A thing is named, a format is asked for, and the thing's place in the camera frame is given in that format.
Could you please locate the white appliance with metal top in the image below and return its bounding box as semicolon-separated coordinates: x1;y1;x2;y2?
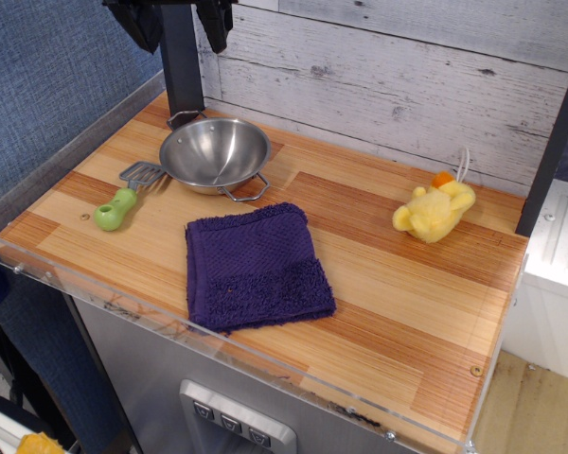
502;180;568;378

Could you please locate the yellow plush duck toy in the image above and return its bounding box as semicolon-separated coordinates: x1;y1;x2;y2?
392;148;476;244

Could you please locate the green-handled grey toy spatula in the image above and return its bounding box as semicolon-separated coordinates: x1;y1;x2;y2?
93;161;165;232

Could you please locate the silver button control panel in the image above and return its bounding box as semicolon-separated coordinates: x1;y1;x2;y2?
179;379;297;453

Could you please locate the stainless steel two-handled bowl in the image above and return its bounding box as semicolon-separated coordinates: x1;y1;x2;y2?
159;111;272;202

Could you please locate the black vertical post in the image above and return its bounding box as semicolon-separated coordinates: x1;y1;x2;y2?
515;87;568;237
158;4;204;115

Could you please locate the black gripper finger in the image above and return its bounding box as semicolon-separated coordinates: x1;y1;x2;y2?
196;0;237;53
102;0;163;54

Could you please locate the black vertical post left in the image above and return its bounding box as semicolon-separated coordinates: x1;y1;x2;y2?
158;4;204;115

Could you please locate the violet terry cloth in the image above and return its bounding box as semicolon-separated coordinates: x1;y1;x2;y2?
186;202;336;332

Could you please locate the black vertical post right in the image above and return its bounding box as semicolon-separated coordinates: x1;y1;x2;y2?
515;87;568;237

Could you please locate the clear acrylic front guard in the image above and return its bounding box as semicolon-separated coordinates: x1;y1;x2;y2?
0;222;527;453

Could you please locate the yellow object bottom left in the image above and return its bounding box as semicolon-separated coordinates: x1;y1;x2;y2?
15;432;65;454

